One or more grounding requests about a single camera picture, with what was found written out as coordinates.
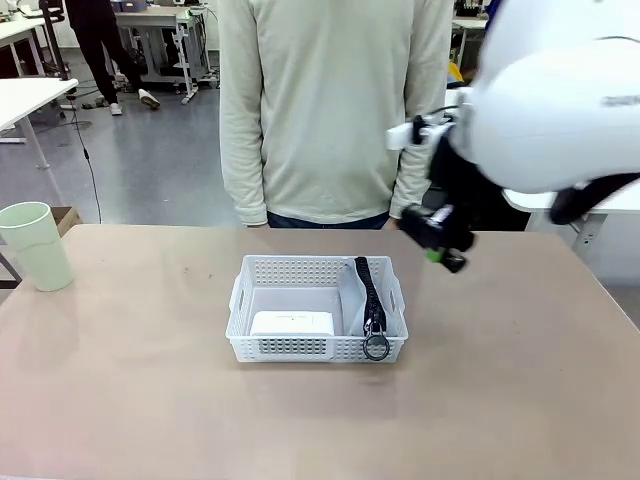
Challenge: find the pale green cup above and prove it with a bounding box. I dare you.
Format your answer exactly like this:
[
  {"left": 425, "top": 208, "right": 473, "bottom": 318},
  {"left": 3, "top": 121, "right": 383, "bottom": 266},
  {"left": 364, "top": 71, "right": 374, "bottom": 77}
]
[{"left": 0, "top": 201, "right": 76, "bottom": 293}]

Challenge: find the person in black clothes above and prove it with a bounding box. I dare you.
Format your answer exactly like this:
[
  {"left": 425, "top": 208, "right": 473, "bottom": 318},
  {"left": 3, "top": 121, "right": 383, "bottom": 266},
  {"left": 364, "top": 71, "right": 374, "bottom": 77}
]
[{"left": 66, "top": 0, "right": 162, "bottom": 117}]

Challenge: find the black clamp stand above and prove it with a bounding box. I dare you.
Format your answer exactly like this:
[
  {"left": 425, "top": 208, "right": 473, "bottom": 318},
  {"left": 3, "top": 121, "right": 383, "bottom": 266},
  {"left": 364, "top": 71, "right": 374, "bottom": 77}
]
[{"left": 39, "top": 0, "right": 71, "bottom": 81}]

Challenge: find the grey zipper pouch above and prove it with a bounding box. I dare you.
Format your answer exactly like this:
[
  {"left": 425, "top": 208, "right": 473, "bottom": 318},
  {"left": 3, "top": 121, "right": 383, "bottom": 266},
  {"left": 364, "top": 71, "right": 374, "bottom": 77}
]
[{"left": 338, "top": 255, "right": 390, "bottom": 362}]

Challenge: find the black floor cable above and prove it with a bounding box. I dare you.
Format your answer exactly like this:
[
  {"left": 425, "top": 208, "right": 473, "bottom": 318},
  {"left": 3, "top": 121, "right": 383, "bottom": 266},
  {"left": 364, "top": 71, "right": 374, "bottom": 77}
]
[{"left": 69, "top": 94, "right": 104, "bottom": 225}]

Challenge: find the white rounded box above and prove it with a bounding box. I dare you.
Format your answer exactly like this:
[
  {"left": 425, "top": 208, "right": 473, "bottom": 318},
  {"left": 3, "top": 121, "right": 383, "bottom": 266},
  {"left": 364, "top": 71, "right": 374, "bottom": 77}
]
[{"left": 249, "top": 309, "right": 336, "bottom": 339}]

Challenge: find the grey metal workbench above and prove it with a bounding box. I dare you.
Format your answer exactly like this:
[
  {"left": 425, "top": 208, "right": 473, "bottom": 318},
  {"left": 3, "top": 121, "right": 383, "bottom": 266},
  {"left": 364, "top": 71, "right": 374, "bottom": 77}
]
[{"left": 114, "top": 4, "right": 221, "bottom": 105}]

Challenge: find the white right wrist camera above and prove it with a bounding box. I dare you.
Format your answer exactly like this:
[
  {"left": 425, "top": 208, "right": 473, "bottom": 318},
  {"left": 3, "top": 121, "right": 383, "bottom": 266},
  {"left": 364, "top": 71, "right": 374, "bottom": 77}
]
[{"left": 385, "top": 115, "right": 454, "bottom": 151}]

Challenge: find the person in beige sweater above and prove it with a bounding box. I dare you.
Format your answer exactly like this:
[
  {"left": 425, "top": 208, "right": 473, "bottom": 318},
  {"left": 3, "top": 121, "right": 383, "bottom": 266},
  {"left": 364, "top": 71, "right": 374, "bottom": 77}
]
[{"left": 218, "top": 0, "right": 454, "bottom": 231}]

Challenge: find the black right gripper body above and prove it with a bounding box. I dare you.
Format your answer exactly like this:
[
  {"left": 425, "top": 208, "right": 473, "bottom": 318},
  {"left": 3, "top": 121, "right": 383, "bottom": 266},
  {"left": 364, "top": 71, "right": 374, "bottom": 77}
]
[{"left": 428, "top": 130, "right": 501, "bottom": 251}]

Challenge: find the small cardboard box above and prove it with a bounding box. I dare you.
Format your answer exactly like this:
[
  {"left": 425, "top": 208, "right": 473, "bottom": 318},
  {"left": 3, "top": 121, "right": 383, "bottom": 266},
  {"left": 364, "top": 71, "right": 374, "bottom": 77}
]
[{"left": 49, "top": 206, "right": 84, "bottom": 237}]

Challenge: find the person's right forearm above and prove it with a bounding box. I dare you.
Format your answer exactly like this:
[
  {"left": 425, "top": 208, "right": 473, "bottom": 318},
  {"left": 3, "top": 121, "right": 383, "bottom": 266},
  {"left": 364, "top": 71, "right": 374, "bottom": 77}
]
[{"left": 221, "top": 114, "right": 269, "bottom": 229}]

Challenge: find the white desk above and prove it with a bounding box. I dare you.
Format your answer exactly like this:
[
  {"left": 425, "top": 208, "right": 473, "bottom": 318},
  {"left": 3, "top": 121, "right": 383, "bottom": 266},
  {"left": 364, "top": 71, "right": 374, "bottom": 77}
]
[
  {"left": 0, "top": 17, "right": 61, "bottom": 76},
  {"left": 0, "top": 77, "right": 80, "bottom": 171},
  {"left": 501, "top": 187, "right": 640, "bottom": 281}
]

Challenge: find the black cable sleeve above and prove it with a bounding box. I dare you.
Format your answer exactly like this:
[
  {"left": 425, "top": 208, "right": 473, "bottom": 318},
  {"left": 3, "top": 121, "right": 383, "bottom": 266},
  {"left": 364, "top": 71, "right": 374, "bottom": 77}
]
[{"left": 549, "top": 172, "right": 640, "bottom": 226}]

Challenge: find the white perforated plastic basket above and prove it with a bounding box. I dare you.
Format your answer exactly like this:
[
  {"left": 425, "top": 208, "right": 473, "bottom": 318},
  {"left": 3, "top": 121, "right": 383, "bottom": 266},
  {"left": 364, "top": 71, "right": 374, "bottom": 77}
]
[{"left": 224, "top": 253, "right": 410, "bottom": 365}]

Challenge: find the person's left forearm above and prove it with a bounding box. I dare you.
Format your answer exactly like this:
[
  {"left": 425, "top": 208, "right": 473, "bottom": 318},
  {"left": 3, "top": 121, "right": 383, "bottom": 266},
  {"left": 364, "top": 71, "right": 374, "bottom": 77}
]
[{"left": 388, "top": 119, "right": 441, "bottom": 221}]

